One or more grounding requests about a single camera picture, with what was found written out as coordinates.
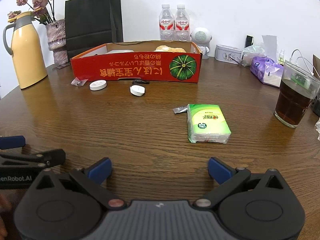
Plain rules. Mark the purple tissue pack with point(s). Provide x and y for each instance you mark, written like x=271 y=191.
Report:
x=266 y=71

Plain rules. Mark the small spray bottle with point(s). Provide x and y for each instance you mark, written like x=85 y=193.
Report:
x=281 y=58

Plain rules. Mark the white crumpled paper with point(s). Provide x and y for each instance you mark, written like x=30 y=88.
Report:
x=318 y=130

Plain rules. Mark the glass cup of dark tea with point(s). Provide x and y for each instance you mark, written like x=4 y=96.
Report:
x=292 y=102

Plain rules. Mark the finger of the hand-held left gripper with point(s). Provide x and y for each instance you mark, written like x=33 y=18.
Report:
x=12 y=141
x=52 y=157

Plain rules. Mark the white folding plastic device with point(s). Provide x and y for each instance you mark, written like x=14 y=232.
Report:
x=118 y=51

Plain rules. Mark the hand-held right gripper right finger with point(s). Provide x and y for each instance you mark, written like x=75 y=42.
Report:
x=220 y=171

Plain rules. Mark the brown cardboard box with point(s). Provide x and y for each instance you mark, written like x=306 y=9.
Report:
x=317 y=65

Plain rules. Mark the small pinkish clear wrapper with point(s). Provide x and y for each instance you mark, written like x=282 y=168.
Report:
x=79 y=82

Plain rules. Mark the dark flat card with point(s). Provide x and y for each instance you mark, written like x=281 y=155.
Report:
x=63 y=66

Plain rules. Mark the black paper bag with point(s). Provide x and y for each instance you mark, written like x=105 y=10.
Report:
x=92 y=17

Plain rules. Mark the clear water bottle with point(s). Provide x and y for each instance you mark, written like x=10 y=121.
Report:
x=167 y=30
x=182 y=30

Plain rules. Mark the small grey sachet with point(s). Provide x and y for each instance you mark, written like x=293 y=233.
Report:
x=180 y=110

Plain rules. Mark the red cardboard box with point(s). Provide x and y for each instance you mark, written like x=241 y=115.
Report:
x=100 y=67

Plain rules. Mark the pink speckled vase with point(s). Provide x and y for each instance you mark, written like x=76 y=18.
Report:
x=56 y=37

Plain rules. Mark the yellow thermos jug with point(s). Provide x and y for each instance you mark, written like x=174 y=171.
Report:
x=25 y=55

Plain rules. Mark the crumpled clear plastic bag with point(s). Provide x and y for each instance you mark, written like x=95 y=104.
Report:
x=252 y=53

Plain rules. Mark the silver metal tin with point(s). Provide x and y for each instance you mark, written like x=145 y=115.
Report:
x=226 y=53

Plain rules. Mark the small black clip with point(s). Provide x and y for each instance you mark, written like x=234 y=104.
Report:
x=140 y=81

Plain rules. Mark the white and yellow plush toy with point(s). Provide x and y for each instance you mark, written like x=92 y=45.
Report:
x=167 y=48

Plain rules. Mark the white paper sheet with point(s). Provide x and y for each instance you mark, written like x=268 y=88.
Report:
x=270 y=43

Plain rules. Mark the dark grey object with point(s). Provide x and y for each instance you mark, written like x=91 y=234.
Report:
x=316 y=107

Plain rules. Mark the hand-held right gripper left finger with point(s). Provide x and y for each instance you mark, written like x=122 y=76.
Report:
x=100 y=171

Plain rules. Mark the green tissue pack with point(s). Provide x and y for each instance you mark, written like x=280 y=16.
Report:
x=207 y=123

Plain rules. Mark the white round disc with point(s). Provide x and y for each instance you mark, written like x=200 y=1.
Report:
x=98 y=85

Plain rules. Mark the person's left hand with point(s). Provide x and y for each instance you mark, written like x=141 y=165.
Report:
x=3 y=202

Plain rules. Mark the white robot-shaped speaker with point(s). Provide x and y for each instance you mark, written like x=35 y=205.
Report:
x=201 y=36

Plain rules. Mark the small black rectangular object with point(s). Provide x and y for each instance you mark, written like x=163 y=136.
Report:
x=249 y=41

